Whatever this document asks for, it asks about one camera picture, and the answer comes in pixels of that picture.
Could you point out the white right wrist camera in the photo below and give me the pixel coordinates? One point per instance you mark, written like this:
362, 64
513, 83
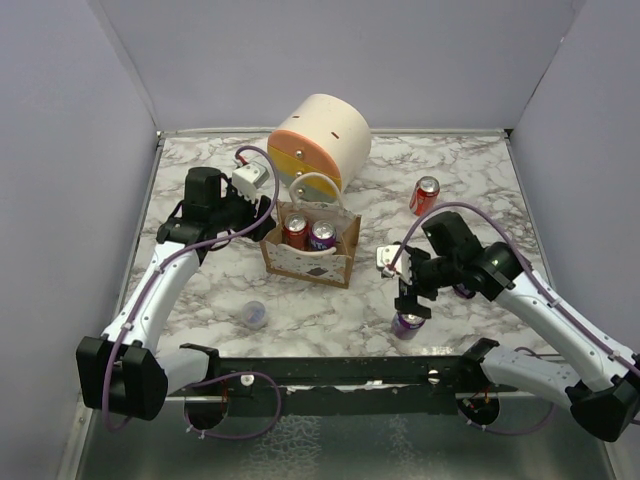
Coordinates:
386, 263

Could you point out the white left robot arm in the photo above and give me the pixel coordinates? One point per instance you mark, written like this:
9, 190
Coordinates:
119, 371

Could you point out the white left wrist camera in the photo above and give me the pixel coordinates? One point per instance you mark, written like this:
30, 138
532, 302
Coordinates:
248, 179

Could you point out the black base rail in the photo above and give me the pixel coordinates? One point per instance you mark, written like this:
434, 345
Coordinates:
336, 386

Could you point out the purple soda can front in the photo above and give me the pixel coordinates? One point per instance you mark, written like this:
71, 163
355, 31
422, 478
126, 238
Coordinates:
405, 326

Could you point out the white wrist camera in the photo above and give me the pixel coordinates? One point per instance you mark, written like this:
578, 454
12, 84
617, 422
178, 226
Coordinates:
386, 263
248, 179

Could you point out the red soda can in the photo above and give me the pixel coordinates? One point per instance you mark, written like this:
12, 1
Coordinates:
295, 231
425, 194

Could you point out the cream cylindrical drawer cabinet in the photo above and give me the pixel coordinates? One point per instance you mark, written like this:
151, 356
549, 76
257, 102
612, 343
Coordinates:
325, 135

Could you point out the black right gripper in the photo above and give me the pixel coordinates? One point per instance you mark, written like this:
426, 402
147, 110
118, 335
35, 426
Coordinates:
416, 256

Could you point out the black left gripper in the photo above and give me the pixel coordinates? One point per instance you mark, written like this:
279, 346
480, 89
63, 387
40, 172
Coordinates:
255, 215

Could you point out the brown canvas bag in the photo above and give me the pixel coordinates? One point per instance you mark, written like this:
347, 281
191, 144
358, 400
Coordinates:
333, 266

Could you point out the small clear plastic cup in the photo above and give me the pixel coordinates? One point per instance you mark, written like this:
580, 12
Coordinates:
254, 315

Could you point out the purple soda can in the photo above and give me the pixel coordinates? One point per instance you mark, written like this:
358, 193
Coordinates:
322, 236
405, 326
463, 292

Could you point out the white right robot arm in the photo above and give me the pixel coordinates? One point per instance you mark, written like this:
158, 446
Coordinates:
599, 381

